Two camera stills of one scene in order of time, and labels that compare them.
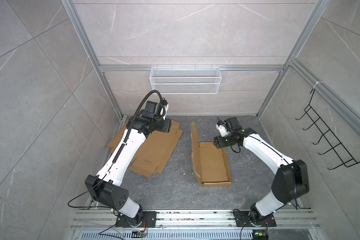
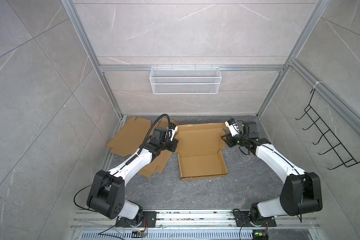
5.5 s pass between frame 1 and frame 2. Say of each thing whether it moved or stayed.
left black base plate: stayed
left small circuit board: stayed
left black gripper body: moved
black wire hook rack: stayed
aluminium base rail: stayed
